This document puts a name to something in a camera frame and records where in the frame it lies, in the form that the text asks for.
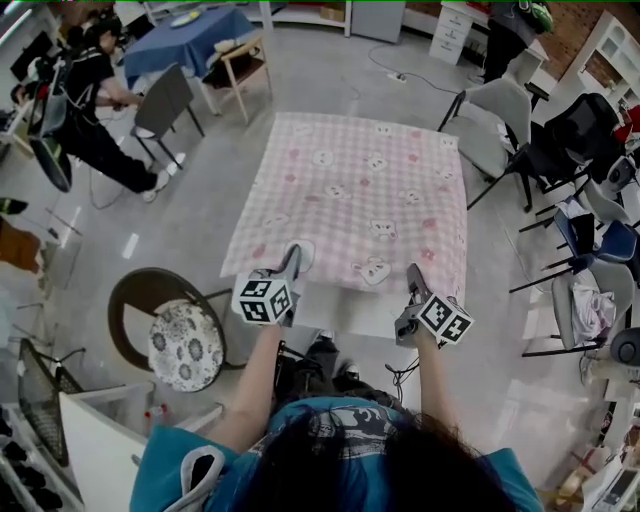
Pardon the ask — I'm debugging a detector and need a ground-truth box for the blue chair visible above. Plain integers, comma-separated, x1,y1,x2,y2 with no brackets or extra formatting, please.
519,204,640,294

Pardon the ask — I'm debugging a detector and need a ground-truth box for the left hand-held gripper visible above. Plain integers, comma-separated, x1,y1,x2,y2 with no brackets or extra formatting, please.
231,243,305,329

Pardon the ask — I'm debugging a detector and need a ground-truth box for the person's teal t-shirt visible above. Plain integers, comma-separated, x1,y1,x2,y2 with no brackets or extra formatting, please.
130,397,546,512

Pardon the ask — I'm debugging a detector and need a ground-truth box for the brown bag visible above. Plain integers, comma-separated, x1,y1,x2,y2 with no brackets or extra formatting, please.
0,219,42,275

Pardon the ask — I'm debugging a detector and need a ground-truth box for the dark grey chair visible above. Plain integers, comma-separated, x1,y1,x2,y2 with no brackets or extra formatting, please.
130,62,206,166

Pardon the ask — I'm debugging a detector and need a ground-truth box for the black office chair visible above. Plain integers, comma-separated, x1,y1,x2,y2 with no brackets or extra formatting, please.
519,92,624,196

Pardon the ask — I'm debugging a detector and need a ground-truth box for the grey cabinet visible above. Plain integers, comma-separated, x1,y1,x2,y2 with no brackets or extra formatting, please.
349,0,404,44

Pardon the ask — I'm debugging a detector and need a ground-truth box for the pink checked cloth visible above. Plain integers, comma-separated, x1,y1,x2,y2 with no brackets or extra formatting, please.
219,112,470,306

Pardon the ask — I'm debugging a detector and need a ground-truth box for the floral seat cushion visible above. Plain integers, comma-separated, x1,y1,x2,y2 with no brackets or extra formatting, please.
148,302,225,394

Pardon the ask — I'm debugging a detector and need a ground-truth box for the round brown chair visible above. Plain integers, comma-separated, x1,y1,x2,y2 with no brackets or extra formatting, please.
108,267,236,394

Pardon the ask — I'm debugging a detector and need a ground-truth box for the black mesh chair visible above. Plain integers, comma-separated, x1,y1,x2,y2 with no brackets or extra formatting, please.
17,339,86,467

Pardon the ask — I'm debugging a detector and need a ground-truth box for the white desk with drawers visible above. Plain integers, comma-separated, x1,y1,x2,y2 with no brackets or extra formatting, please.
428,2,549,67

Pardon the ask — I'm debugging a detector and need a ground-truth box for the person's right forearm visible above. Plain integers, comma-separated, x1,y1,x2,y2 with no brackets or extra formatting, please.
417,332,464,431

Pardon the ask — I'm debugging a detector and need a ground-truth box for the person's left forearm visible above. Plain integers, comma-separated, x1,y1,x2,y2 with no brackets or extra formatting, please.
227,324,286,454

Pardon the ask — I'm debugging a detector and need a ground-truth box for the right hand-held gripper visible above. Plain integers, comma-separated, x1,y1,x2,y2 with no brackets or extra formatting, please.
393,263,475,350

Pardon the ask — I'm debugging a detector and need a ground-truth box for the light wooden chair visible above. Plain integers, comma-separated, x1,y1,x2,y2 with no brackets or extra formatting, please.
214,34,274,126

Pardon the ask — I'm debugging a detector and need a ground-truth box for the pile of pale clothes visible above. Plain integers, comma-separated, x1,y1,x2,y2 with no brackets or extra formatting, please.
572,282,617,346

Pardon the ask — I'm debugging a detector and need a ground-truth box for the white marble table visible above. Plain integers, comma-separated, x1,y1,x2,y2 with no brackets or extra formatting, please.
292,277,421,341

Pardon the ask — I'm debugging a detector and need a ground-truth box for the table with blue cloth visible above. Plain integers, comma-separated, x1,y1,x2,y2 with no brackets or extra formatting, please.
122,5,259,91

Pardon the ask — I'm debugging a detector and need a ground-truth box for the white arched bookcase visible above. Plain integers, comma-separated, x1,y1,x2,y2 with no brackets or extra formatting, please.
552,9,640,131

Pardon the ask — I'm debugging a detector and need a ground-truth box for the white board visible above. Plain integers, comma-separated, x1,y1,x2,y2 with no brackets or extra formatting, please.
58,382,224,512

